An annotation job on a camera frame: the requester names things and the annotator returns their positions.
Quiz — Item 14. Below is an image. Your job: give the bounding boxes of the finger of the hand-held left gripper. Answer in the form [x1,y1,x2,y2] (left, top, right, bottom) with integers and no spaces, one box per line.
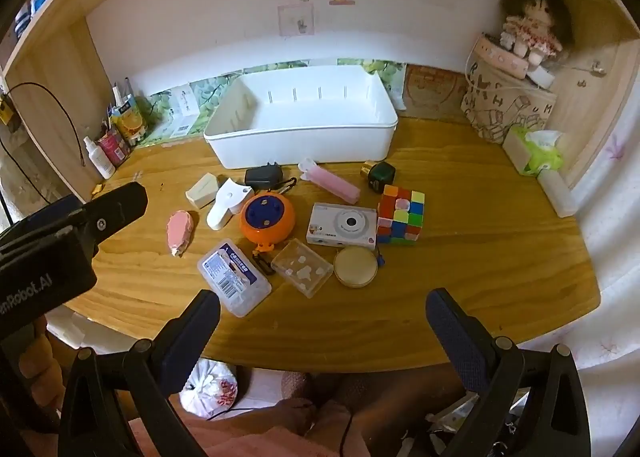
[82,181,148,258]

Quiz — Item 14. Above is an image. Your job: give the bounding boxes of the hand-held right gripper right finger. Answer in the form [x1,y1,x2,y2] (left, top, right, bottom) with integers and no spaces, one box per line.
[425,287,593,457]

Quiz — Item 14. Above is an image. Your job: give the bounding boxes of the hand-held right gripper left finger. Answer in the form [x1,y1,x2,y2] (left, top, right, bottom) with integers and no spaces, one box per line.
[57,289,221,457]

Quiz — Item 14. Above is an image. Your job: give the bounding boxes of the beige wedge-shaped box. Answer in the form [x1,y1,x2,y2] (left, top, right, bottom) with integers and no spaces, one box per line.
[185,173,220,210]

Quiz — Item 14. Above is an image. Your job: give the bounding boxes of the multicoloured puzzle cube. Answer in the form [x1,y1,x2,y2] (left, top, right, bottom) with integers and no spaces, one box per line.
[376,185,426,246]

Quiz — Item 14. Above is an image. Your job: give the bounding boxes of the orange blue round toy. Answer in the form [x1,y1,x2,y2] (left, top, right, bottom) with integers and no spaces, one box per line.
[240,179,297,278]

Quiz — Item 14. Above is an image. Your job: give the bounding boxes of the black charger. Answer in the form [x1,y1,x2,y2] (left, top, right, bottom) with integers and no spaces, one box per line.
[244,162,285,191]

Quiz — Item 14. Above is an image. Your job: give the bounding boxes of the white plastic bin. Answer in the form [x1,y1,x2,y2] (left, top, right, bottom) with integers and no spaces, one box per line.
[203,65,399,170]

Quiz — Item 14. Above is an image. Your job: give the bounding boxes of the person's left hand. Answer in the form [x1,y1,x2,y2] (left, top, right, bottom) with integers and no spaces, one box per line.
[27,321,66,433]

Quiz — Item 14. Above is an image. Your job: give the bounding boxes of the white red plastic bag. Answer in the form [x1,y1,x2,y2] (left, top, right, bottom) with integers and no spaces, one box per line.
[180,358,241,420]

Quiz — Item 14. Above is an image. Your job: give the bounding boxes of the white squeeze bottle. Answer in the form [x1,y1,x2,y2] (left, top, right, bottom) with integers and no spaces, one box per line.
[82,136,116,180]

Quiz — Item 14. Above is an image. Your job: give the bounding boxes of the red pen cup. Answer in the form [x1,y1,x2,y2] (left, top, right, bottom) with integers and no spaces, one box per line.
[96,129,132,168]

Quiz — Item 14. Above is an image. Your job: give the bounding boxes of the pink correction tape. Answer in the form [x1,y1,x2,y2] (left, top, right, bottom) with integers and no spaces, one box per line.
[166,210,193,258]

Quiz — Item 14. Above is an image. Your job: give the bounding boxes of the clear box with blue label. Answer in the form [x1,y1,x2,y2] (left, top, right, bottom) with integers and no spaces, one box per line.
[197,238,273,318]

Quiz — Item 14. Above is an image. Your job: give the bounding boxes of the orange juice carton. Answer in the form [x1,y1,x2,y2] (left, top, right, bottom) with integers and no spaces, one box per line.
[111,94,149,146]

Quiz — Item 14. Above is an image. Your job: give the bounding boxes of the white grape print box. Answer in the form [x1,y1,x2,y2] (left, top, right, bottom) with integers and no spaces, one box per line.
[165,83,201,138]

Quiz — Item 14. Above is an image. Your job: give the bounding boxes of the round beige compact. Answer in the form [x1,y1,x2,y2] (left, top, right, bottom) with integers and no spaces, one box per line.
[333,245,377,289]

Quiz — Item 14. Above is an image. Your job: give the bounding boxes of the clear plastic box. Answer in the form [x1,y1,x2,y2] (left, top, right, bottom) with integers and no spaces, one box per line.
[270,239,334,299]

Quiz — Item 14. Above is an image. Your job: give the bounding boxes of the person's legs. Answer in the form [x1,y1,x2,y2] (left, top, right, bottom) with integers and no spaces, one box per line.
[127,367,481,457]

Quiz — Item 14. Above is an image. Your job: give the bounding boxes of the wooden desk hutch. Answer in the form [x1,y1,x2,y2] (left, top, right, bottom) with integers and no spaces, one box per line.
[0,0,640,198]

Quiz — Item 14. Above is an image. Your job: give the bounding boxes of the white floral curtain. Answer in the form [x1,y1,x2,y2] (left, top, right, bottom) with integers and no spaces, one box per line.
[520,37,640,457]

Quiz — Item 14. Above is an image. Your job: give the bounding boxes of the white rectangular block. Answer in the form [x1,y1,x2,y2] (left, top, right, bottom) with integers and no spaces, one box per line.
[537,171,575,218]

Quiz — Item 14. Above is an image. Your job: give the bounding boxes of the green tissue pack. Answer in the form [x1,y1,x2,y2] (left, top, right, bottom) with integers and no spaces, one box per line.
[502,126,566,176]

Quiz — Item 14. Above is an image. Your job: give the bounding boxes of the pink tube case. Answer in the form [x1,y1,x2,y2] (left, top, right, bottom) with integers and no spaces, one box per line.
[298,158,361,205]

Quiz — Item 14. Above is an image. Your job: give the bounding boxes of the letter print fabric bag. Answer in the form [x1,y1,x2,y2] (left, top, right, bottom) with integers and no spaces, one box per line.
[461,68,558,144]

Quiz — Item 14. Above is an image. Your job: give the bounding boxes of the brown cardboard panel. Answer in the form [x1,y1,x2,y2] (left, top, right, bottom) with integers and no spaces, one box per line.
[402,64,471,112]

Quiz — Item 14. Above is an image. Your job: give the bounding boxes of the pink framed drawing sticker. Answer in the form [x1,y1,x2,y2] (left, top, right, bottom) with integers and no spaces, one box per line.
[277,2,316,36]

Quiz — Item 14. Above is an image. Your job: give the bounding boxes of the white power adapter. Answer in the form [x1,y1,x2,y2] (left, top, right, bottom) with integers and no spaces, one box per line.
[530,66,557,88]

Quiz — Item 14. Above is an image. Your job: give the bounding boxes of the pink remote controller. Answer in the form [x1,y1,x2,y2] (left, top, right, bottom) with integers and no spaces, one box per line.
[474,34,530,80]

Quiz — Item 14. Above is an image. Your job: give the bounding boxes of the brown-haired rag doll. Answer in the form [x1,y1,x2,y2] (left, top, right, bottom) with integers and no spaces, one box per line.
[500,0,576,68]

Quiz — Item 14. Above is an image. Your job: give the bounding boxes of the thin black cable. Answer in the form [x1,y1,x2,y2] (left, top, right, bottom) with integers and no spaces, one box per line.
[0,82,87,168]

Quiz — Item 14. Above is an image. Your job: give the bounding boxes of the white toy camera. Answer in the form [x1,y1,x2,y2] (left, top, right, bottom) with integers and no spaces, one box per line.
[306,203,378,250]

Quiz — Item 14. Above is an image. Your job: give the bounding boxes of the white cable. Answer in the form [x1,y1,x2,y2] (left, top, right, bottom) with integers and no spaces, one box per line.
[463,43,501,88]

